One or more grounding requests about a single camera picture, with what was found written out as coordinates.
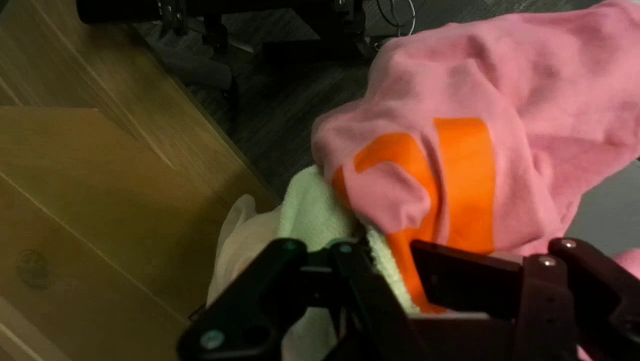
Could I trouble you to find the peach shirt with print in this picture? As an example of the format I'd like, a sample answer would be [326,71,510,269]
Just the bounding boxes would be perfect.
[206,195,279,305]

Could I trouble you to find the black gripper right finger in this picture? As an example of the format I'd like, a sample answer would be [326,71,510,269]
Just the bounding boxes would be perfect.
[410,239,640,361]

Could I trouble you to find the light green towel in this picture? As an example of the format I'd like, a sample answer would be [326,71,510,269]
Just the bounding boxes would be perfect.
[277,167,420,361]

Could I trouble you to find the pink shirt with orange print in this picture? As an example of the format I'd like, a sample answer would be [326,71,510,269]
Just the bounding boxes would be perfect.
[312,0,640,312]

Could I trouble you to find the brown cardboard box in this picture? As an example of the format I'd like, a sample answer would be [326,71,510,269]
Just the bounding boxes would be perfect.
[0,0,272,361]

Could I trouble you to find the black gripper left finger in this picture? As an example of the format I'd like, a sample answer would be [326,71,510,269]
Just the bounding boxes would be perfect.
[175,239,413,361]

